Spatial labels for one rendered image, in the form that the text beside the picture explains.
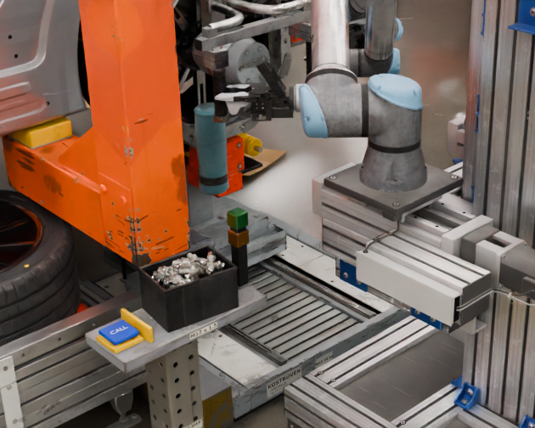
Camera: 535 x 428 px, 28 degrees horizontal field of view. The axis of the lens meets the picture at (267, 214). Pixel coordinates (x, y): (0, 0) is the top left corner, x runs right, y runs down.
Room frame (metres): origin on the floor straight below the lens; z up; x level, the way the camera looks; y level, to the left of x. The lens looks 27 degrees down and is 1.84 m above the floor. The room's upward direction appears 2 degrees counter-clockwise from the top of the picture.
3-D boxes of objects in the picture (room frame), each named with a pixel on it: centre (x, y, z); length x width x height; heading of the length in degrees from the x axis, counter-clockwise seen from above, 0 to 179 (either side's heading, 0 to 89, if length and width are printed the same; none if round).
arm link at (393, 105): (2.16, -0.28, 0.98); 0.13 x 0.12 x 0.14; 87
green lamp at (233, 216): (2.33, 0.07, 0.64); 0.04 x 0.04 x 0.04; 40
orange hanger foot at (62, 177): (2.68, 0.53, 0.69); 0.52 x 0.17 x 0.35; 40
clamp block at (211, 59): (2.74, 0.14, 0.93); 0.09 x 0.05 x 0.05; 40
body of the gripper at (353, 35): (3.02, -0.25, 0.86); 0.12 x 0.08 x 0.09; 131
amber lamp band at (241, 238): (2.33, 0.07, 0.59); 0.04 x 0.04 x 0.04; 40
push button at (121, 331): (2.10, 0.36, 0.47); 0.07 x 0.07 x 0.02; 40
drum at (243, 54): (2.95, 0.09, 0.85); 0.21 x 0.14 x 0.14; 40
